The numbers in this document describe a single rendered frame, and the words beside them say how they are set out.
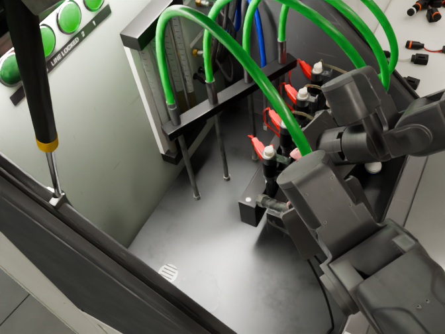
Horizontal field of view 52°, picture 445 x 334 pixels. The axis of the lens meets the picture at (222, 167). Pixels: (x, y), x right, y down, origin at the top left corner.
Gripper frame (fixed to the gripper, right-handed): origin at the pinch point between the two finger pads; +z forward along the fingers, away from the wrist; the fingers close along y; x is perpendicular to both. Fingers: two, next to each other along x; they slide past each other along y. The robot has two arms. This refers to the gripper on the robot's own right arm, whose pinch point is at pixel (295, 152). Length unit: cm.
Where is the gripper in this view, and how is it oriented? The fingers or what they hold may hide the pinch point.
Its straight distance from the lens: 79.9
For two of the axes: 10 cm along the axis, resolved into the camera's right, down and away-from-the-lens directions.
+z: -4.5, 0.6, 8.9
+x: -6.8, 6.3, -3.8
